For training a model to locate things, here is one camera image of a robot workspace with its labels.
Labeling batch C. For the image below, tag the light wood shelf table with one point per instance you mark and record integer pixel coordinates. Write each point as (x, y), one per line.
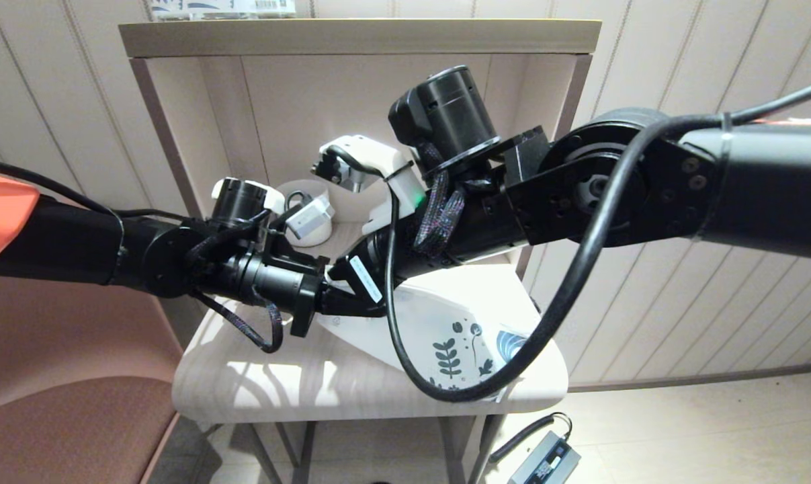
(297, 101)

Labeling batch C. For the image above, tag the printed package with barcode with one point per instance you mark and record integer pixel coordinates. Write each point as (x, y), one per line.
(230, 7)

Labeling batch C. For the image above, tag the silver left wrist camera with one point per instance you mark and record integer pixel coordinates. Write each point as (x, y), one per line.
(310, 218)

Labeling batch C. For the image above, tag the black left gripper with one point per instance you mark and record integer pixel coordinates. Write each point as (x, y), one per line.
(308, 302)

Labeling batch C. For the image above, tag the pinkish brown chair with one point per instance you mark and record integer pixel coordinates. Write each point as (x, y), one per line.
(56, 430)

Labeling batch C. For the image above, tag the white ribbed mug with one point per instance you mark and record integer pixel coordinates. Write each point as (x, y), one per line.
(318, 232)

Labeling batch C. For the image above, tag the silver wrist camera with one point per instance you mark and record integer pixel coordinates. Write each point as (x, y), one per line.
(310, 218)
(341, 171)

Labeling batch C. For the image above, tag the white right camera bracket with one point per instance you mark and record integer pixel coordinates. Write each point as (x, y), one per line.
(392, 181)

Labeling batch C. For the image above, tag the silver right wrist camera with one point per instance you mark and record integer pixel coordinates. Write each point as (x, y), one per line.
(341, 171)

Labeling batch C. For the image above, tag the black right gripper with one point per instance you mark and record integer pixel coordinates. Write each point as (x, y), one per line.
(361, 275)

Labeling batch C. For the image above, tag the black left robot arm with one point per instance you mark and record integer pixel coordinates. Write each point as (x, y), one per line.
(109, 249)

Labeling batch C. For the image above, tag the white blue-patterned plastic bag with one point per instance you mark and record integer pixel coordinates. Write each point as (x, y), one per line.
(459, 329)

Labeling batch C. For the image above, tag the black left camera bracket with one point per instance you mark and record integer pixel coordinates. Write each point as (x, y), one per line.
(284, 245)

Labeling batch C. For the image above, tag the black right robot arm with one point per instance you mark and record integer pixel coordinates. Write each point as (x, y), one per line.
(613, 195)

